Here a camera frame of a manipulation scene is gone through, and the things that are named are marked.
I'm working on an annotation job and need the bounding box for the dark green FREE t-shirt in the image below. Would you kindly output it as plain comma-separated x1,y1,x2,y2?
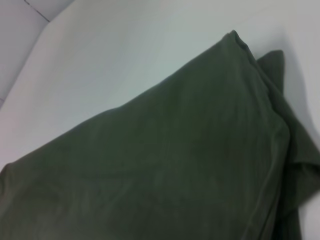
0,29,320,240

